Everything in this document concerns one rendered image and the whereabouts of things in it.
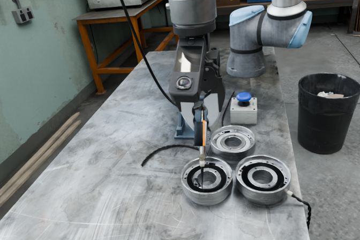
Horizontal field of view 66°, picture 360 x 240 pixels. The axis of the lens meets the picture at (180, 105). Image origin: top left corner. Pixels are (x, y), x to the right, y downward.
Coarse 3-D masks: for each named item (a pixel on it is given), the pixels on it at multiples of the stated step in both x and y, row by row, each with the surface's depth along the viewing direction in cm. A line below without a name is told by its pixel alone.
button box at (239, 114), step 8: (232, 104) 77; (240, 104) 76; (248, 104) 75; (256, 104) 75; (232, 112) 75; (240, 112) 74; (248, 112) 74; (256, 112) 73; (232, 120) 76; (240, 120) 75; (248, 120) 75; (256, 120) 74
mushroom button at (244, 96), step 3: (240, 93) 76; (243, 93) 75; (246, 93) 75; (237, 96) 75; (240, 96) 74; (243, 96) 74; (246, 96) 74; (249, 96) 74; (237, 99) 75; (240, 99) 74; (243, 99) 74; (246, 99) 74; (249, 99) 74; (243, 102) 76
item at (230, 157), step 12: (216, 132) 68; (228, 132) 70; (240, 132) 68; (252, 132) 66; (228, 144) 68; (240, 144) 67; (252, 144) 62; (216, 156) 65; (228, 156) 61; (240, 156) 61
